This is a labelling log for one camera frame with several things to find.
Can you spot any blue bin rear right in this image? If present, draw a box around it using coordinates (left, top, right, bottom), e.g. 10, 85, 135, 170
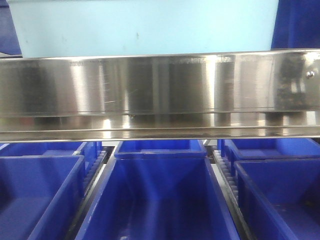
224, 138, 320, 163

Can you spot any blue bin rear centre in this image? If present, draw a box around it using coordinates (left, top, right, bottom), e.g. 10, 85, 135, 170
114, 139, 207, 159

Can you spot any blue bin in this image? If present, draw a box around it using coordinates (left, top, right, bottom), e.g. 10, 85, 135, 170
0, 155, 85, 240
114, 139, 207, 159
76, 157, 239, 240
234, 159, 320, 240
224, 138, 320, 163
0, 142, 98, 162

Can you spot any blue bin front left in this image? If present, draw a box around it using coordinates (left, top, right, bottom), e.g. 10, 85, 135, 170
0, 155, 85, 240

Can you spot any blue bin front centre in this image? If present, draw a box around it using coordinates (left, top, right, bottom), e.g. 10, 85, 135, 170
76, 157, 239, 240

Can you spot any blue bin front right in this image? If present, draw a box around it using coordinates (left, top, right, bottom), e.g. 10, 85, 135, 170
234, 159, 320, 240

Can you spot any blue bin rear left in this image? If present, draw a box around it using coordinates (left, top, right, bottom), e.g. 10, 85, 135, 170
0, 142, 98, 162

